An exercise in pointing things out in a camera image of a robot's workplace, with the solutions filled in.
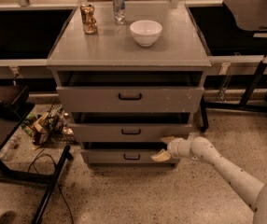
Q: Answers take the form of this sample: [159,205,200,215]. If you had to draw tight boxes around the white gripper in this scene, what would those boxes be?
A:
[151,136,192,162]

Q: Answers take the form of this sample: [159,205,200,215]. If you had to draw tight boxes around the grey drawer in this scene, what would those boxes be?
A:
[71,112,192,142]
[81,142,179,167]
[57,71,204,113]

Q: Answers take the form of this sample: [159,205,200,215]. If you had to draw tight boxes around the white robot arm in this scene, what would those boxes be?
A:
[151,136,267,224]

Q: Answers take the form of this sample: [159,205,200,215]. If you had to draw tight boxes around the grey bottom drawer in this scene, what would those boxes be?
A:
[81,142,179,167]

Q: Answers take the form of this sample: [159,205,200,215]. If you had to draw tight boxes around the grey drawer cabinet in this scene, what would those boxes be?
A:
[46,0,212,168]

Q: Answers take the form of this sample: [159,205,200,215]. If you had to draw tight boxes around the grey top drawer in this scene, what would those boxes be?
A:
[57,71,204,113]

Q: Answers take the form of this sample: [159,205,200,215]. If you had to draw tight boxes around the white ceramic bowl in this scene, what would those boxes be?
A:
[130,20,162,47]

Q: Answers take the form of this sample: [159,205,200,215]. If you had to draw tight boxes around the clear plastic bottle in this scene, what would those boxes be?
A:
[0,136,19,161]

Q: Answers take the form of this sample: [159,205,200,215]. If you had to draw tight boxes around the crushed gold can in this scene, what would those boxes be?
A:
[80,4,98,35]

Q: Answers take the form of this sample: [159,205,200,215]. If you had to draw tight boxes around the silver drink can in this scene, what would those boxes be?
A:
[112,0,125,25]

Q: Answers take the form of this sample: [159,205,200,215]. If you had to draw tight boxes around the black side table left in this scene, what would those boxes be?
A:
[0,85,73,224]

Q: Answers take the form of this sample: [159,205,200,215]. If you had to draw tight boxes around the wire basket with trash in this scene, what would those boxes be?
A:
[21,104,76,147]

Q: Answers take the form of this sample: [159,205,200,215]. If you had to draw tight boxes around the black floor cable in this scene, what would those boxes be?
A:
[27,148,76,224]

